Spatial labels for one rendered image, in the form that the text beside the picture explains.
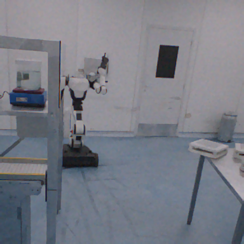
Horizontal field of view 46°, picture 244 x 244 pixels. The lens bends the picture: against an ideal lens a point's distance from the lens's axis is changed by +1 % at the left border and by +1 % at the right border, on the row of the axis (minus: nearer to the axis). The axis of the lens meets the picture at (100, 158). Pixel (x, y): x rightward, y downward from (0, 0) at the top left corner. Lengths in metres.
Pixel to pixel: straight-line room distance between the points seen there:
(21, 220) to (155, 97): 4.53
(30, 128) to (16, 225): 0.67
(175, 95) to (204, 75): 0.70
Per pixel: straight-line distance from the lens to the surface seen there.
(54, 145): 1.67
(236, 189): 2.00
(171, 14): 6.08
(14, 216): 2.04
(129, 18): 5.79
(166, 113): 6.20
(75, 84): 4.09
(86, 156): 4.10
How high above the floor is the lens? 1.57
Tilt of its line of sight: 20 degrees down
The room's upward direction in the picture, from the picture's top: 4 degrees clockwise
